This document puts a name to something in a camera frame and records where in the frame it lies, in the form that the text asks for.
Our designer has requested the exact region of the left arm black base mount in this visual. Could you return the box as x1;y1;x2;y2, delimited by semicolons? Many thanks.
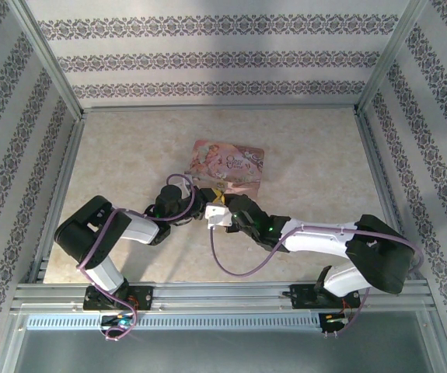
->
82;285;155;312

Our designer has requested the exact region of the pink picture book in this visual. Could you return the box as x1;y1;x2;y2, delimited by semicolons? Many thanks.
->
183;139;267;200

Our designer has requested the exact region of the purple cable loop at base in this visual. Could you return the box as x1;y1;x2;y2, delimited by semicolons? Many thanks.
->
98;298;141;343

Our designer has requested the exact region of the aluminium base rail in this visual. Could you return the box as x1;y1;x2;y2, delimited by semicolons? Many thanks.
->
9;280;437;314

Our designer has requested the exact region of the slotted grey cable duct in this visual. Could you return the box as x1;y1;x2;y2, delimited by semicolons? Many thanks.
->
24;312;322;332

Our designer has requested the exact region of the aluminium table edge rail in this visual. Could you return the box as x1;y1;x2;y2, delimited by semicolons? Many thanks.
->
81;103;360;114
32;112;89;287
351;108;431;287

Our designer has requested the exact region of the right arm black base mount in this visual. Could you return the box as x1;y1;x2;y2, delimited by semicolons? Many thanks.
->
282;283;362;311

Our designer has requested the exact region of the aluminium frame post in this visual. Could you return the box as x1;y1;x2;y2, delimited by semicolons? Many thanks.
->
11;0;86;122
354;0;431;116

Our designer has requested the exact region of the grey metal sheet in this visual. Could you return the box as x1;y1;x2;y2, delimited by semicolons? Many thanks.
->
0;310;447;373

